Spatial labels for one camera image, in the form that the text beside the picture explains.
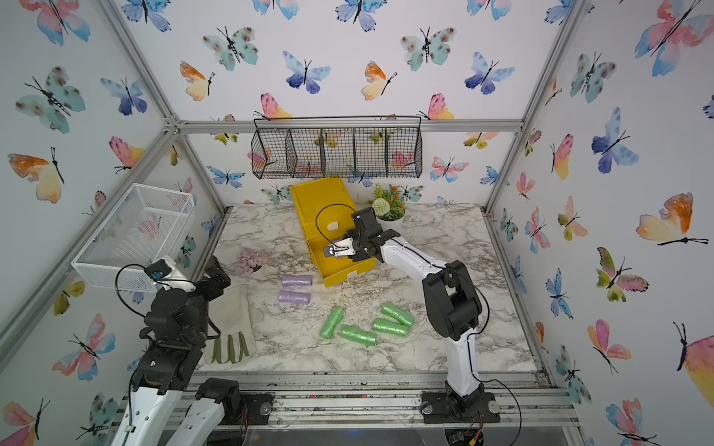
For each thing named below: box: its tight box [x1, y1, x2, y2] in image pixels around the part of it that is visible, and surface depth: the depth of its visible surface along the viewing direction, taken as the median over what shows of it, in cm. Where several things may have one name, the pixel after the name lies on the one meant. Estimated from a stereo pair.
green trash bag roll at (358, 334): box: [340, 324, 378, 347], surface depth 86 cm
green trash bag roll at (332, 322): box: [319, 306, 345, 340], surface depth 90 cm
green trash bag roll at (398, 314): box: [381, 301, 415, 328], surface depth 90 cm
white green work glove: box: [203, 284, 257, 365], surface depth 88 cm
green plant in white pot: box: [365, 183, 407, 234], surface depth 104 cm
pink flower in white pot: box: [234, 250, 269, 280], surface depth 95 cm
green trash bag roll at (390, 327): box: [371, 317, 410, 338], surface depth 88 cm
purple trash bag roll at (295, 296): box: [277, 290, 312, 305], surface depth 94 cm
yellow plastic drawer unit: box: [290, 177, 378, 289], surface depth 91 cm
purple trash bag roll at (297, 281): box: [281, 275, 314, 287], surface depth 98 cm
